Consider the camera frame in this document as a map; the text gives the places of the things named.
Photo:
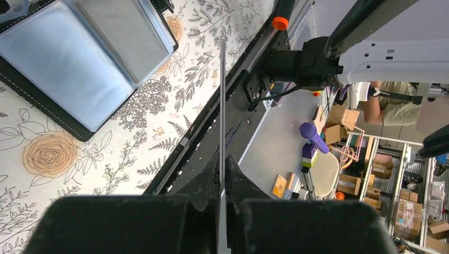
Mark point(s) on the purple toy on stand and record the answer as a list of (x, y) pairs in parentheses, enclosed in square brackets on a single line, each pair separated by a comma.
[(314, 144)]

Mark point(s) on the orange cap on rail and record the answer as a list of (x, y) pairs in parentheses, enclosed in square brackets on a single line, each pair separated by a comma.
[(280, 23)]

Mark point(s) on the black leather card holder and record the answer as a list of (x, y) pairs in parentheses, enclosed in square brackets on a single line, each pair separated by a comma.
[(14, 11)]

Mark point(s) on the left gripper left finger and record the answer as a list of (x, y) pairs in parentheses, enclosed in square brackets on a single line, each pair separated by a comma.
[(182, 222)]

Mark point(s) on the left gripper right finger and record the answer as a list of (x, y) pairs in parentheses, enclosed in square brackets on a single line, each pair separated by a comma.
[(257, 223)]

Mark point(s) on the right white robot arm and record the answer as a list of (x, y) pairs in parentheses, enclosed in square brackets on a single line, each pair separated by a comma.
[(369, 41)]

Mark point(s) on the seated person in background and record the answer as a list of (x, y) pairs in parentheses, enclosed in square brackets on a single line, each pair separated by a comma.
[(389, 111)]

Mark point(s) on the floral patterned table mat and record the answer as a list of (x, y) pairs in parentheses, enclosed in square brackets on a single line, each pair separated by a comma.
[(41, 162)]

